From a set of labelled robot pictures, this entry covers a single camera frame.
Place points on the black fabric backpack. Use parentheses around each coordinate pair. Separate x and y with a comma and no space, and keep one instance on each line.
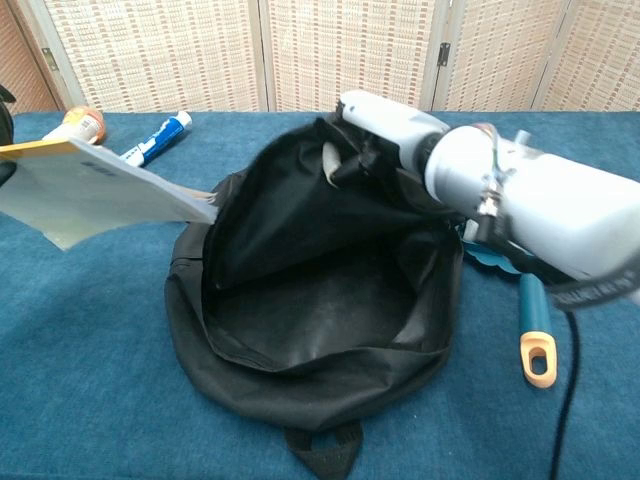
(320,320)

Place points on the yellow white notebook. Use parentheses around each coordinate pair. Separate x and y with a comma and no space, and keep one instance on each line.
(90,190)

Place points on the orange drink bottle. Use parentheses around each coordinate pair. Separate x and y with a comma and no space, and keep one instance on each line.
(85,122)

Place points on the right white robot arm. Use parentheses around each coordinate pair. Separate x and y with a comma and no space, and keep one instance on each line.
(550,200)

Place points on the woven folding screen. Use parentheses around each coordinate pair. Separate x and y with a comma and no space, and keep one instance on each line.
(350,50)

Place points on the teal lint roller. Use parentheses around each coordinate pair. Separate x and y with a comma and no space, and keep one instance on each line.
(535,310)

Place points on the blue white toothpaste tube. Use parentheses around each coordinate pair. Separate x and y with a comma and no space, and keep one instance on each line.
(160,137)

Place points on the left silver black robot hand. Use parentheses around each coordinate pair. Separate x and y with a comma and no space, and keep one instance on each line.
(5,172)

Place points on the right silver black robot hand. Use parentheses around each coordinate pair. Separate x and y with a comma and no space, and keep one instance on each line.
(390,125)

